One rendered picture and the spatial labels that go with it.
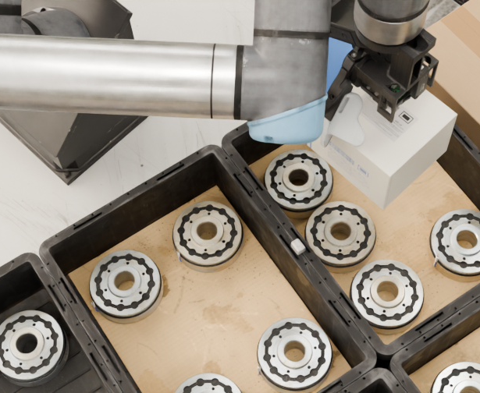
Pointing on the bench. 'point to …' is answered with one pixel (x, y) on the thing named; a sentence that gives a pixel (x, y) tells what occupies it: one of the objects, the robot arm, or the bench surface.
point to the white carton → (387, 139)
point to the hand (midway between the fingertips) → (360, 106)
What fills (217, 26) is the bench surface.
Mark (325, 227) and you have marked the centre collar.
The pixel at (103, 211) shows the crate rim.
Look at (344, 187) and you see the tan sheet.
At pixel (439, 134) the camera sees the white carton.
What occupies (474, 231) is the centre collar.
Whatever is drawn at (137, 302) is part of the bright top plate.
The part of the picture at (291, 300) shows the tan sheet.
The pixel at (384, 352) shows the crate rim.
